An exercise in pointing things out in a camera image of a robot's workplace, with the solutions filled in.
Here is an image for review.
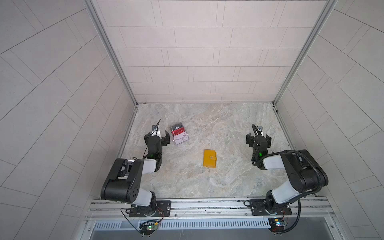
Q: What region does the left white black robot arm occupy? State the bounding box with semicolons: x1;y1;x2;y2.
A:
101;131;170;215

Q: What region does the aluminium mounting rail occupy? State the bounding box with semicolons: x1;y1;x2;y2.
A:
85;196;335;221

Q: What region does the red card in box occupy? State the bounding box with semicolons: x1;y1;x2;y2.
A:
171;127;185;136

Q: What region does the green circuit board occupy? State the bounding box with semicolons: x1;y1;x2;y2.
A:
139;220;160;236
268;218;287;233

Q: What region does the white pink card in box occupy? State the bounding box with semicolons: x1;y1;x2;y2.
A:
173;132;189;145

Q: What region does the right green circuit board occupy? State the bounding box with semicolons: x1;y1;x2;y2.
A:
268;218;287;233

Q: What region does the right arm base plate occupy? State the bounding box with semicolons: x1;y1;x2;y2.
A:
247;199;292;216

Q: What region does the left camera thin black cable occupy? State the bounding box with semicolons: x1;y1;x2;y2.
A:
143;118;162;160

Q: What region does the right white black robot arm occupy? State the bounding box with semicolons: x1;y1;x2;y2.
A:
246;134;329;215

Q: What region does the white vent grille strip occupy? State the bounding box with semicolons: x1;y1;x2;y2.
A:
94;219;271;231

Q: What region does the left green circuit board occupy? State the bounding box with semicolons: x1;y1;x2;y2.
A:
139;220;160;236

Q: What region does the clear acrylic card box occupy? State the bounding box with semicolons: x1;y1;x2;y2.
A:
170;122;190;145

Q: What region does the yellow leather card holder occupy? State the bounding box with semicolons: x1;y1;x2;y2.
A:
203;150;217;168

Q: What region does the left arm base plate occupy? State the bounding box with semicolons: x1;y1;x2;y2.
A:
129;201;172;218

